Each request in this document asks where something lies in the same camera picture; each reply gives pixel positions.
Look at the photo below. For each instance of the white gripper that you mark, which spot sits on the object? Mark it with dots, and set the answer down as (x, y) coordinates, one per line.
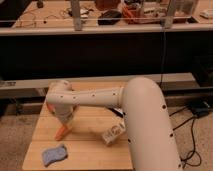
(65, 114)

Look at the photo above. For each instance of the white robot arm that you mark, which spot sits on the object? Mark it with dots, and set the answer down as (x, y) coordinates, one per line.
(149, 131)

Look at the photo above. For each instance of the blue cloth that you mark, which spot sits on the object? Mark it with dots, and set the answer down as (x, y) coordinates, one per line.
(53, 155)

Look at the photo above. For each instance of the white cardboard box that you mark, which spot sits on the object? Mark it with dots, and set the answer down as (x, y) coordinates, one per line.
(113, 133)

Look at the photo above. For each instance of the black object on bench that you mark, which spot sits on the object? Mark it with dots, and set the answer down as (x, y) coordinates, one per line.
(109, 17)

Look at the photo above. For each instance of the red tool on bench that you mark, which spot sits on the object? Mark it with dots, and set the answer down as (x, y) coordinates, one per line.
(133, 15)

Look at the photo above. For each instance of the black power adapter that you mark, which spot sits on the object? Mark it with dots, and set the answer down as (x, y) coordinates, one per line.
(201, 109)

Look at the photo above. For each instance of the left metal frame post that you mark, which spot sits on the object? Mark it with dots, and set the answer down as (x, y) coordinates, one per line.
(75, 7)

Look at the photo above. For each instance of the metal frame post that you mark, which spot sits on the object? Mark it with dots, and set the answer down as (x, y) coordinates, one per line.
(75, 7)
(167, 20)

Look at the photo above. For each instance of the right metal frame post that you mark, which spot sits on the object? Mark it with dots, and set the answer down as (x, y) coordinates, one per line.
(167, 20)

